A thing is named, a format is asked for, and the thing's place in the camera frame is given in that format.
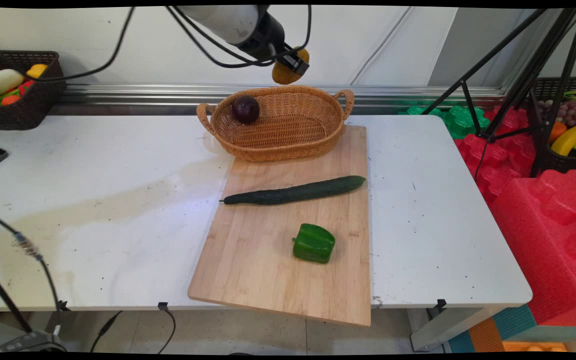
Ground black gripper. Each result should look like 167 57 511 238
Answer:
234 11 311 77

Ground yellow-brown potato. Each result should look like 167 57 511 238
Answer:
271 47 311 85

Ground dark purple onion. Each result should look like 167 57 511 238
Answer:
231 95 261 125

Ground dark green cucumber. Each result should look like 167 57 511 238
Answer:
219 175 367 206

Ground green foam block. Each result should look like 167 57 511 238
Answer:
398 104 492 140

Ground green bell pepper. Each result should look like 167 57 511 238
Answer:
292 223 336 264

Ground black tripod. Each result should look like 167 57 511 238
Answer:
420 7 576 179

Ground wooden cutting board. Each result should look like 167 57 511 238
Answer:
188 125 372 327

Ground small red foam block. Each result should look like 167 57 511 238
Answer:
455 106 537 205

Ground orange fruit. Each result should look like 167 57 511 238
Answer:
548 121 568 146

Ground black plastic fruit basket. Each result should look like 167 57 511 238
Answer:
528 76 576 176

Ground purple grapes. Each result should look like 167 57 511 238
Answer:
537 99 576 129

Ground dark brown wicker basket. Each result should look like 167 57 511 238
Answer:
0 50 67 132

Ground yellow banana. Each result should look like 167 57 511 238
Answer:
551 121 576 157

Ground white radish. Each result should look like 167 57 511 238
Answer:
0 69 25 97

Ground white table leg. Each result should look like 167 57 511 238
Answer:
410 306 505 352

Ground large red foam block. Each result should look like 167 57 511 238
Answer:
488 169 576 327

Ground teal orange foam mat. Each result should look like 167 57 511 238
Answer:
448 304 552 353

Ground orange foam piece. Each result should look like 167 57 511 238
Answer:
502 341 568 353

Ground grey black base device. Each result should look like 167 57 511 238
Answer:
0 328 67 354

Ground black camera cable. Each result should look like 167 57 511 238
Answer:
177 6 313 69

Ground tan wicker basket with handles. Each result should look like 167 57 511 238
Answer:
196 85 355 163

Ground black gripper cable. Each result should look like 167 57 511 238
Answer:
166 6 289 69

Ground metal window rail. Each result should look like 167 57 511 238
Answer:
58 84 510 116

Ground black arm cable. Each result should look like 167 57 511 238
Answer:
0 6 136 84

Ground thin black hanging cable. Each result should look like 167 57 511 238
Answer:
156 306 177 355
90 310 124 354

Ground black cable with metal connector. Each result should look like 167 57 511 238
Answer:
0 207 65 328

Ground thick black cable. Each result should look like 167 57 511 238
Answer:
0 263 35 334

